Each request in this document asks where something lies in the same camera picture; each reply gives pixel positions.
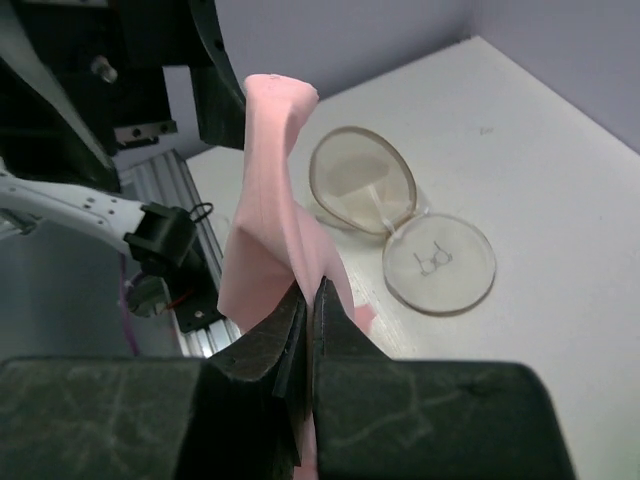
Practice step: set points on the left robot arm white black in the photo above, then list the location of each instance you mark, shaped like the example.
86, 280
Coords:
26, 44

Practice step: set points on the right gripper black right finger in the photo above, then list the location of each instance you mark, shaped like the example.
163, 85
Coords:
380, 418

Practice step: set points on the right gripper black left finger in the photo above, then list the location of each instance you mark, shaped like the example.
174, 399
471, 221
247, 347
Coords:
236, 415

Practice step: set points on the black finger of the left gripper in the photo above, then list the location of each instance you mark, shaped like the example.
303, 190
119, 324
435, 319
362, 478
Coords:
219, 100
38, 144

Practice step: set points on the aluminium mounting rail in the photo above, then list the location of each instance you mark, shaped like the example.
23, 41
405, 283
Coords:
192, 287

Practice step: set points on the round mesh laundry bag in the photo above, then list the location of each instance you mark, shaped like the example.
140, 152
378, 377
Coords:
434, 263

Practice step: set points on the pink bra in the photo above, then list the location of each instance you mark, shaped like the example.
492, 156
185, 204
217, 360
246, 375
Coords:
274, 242

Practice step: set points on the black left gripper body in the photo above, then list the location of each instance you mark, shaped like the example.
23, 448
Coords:
113, 55

